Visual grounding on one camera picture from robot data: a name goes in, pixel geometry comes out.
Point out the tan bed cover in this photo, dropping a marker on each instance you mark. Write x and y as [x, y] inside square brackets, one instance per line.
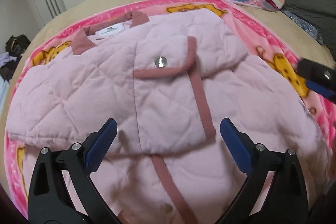
[105, 1]

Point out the pink quilted jacket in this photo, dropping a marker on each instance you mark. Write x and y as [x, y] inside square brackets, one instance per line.
[168, 81]

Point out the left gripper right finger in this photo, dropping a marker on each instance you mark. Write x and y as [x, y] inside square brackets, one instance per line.
[274, 190]

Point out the black bag on floor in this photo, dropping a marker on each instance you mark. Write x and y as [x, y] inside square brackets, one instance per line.
[17, 45]

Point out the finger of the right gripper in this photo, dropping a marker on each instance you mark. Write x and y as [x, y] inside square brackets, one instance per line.
[321, 90]

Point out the purple clothes pile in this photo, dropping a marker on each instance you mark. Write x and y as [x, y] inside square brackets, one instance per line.
[6, 58]

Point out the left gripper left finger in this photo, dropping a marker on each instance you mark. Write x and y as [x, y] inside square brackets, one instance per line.
[49, 199]

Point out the pink bear fleece blanket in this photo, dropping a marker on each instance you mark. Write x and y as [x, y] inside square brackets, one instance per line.
[288, 56]

